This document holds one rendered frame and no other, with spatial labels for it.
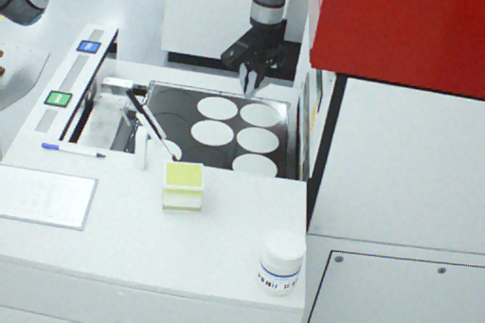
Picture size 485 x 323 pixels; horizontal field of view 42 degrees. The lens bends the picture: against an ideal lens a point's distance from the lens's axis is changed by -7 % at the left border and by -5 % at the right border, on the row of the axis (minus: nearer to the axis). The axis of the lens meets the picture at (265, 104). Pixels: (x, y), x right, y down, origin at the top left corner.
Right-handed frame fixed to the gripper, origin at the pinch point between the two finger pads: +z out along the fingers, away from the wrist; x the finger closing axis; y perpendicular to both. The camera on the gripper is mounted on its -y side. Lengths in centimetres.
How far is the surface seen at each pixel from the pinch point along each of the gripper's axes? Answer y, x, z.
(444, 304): 24, -59, 34
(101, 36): -17.5, 42.4, 1.3
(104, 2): 86, 247, 97
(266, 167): -5.8, -17.4, 7.3
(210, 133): -9.9, -1.1, 7.3
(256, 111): 5.8, 1.7, 7.3
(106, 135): -31.5, 10.7, 9.3
